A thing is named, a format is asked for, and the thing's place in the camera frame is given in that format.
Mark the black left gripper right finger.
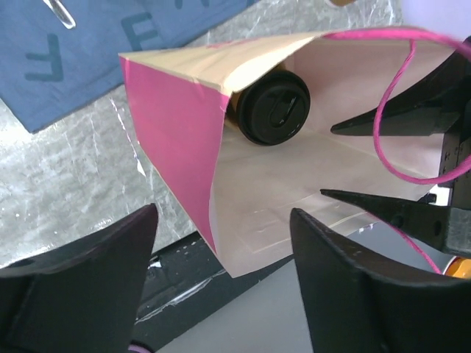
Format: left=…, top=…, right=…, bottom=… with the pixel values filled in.
left=290, top=208, right=470, bottom=352

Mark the silver fork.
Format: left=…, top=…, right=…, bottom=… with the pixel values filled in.
left=43, top=0, right=77, bottom=29

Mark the stack of paper cups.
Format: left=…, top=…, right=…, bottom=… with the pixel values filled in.
left=327, top=0, right=356, bottom=7

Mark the kraft paper takeout bag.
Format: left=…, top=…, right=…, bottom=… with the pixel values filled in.
left=119, top=26, right=470, bottom=277

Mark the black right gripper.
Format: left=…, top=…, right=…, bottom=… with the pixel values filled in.
left=320, top=52, right=470, bottom=257

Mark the blue letter placemat cloth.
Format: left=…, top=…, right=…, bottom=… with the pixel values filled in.
left=1, top=1, right=250, bottom=132

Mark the black coffee cup lid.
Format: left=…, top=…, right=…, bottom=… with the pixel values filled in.
left=235, top=70, right=311, bottom=146

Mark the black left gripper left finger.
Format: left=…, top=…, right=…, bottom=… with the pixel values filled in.
left=1, top=204, right=158, bottom=352

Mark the brown paper coffee cup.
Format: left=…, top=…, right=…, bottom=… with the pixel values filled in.
left=224, top=60, right=291, bottom=130

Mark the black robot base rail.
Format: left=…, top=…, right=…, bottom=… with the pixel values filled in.
left=135, top=232, right=293, bottom=324

